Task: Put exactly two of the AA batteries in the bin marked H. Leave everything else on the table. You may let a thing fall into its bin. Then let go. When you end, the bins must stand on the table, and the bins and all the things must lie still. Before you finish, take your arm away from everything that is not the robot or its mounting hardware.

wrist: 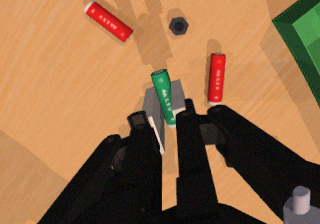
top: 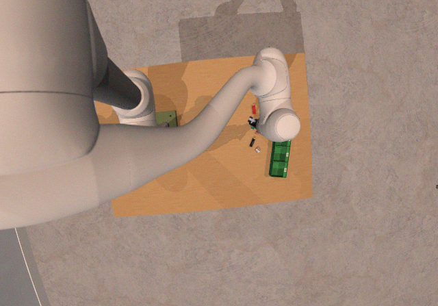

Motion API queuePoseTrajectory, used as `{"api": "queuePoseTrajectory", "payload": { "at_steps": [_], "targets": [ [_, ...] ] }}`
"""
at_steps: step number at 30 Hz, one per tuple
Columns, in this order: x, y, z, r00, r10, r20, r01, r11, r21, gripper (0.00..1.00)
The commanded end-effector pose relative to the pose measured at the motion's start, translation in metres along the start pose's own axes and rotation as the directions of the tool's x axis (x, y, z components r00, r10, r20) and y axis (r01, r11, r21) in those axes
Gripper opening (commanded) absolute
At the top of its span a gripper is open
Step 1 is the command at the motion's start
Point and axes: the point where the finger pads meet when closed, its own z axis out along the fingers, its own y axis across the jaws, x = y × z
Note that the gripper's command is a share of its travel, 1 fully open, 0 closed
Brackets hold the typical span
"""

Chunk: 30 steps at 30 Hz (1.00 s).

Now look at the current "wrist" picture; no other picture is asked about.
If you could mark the black hex nut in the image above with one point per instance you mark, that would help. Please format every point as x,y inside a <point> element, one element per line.
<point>178,26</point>

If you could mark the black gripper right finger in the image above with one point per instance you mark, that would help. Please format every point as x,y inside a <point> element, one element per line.
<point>287,183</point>

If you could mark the red battery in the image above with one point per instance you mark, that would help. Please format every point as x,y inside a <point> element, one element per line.
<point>108,20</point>
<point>216,78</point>

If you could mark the green three-compartment bin rack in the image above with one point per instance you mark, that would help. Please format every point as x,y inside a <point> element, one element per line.
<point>309,34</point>

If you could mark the green aa battery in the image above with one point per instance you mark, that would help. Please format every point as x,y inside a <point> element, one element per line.
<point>162,84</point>

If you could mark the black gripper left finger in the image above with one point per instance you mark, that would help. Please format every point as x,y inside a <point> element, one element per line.
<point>139,184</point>

